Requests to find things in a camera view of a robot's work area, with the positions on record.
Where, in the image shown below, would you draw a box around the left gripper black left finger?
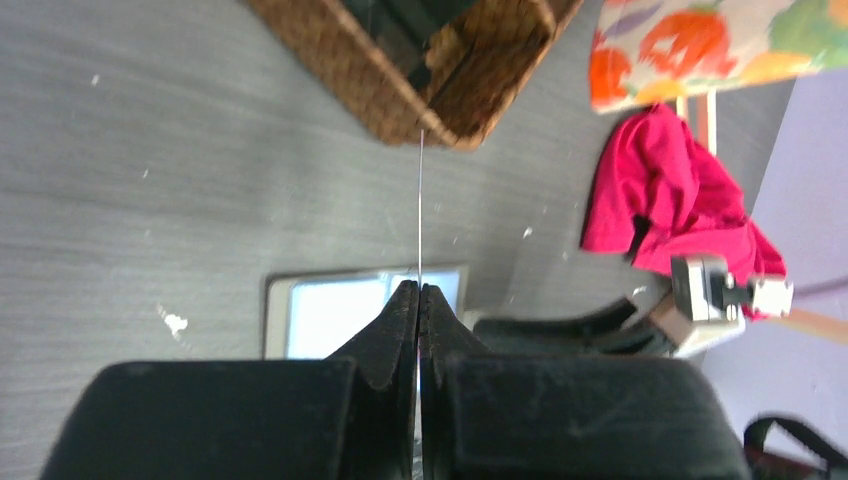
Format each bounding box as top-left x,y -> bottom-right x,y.
42,280 -> 419,479

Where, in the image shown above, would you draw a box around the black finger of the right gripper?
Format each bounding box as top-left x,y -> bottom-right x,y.
473,298 -> 673,356

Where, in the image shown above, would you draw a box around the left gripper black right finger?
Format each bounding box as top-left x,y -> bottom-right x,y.
418,285 -> 750,479

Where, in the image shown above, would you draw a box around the white card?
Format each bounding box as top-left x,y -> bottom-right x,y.
416,129 -> 425,290

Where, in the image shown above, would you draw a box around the black VIP cards in basket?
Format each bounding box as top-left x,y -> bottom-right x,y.
342,0 -> 475,89

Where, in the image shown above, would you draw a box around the pink cloth garment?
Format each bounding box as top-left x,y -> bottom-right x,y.
580,104 -> 788,282

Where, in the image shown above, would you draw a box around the wooden clothes rack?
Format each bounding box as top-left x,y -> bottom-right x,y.
675,89 -> 847,345

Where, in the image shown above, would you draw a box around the floral orange paper bag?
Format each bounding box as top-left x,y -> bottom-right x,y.
588,0 -> 847,113

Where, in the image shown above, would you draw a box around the brown woven divided basket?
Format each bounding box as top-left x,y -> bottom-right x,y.
251,1 -> 579,150

